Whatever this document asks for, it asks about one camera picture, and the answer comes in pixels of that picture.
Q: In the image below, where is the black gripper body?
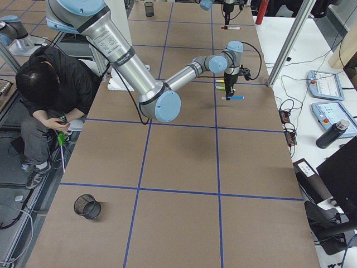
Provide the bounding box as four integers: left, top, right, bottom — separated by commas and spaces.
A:
222, 3, 233, 27
224, 73, 238, 97

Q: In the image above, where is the blue highlighter pen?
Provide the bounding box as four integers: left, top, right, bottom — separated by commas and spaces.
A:
221, 95, 245, 100

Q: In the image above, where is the red and white marker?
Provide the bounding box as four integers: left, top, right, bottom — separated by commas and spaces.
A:
221, 26, 240, 30

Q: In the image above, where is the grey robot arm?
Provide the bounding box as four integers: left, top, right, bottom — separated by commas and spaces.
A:
194, 0, 245, 30
46, 1, 243, 122

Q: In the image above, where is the green highlighter pen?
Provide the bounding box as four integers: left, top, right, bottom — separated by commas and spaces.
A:
215, 86, 236, 91

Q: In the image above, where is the red bottle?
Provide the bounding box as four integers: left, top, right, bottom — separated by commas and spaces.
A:
255, 0, 269, 25

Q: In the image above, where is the orange black usb hub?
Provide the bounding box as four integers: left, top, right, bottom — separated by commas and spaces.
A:
278, 109, 297, 147

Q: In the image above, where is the far black mesh pen cup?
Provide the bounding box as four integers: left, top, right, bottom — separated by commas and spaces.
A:
144, 2, 155, 17

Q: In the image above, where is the black mesh pen cup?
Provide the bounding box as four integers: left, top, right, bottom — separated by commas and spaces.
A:
74, 194, 102, 219
144, 2, 155, 17

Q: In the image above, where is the blue teach pendant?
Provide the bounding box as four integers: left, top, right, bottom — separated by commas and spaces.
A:
307, 70, 344, 101
311, 100, 356, 138

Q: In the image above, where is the black drinking bottle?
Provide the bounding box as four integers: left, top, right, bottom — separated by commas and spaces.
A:
315, 119, 350, 149

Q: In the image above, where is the black monitor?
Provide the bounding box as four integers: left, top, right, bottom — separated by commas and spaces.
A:
317, 138, 356, 219

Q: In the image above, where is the person in black jacket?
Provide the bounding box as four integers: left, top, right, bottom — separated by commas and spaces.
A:
16, 46, 102, 189

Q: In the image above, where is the near black mesh pen cup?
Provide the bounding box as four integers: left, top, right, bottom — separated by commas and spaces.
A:
74, 194, 102, 219

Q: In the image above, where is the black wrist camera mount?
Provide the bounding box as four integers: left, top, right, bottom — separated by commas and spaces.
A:
238, 66, 252, 81

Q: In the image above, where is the grey aluminium frame post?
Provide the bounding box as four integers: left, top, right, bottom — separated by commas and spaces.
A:
267, 0, 316, 88

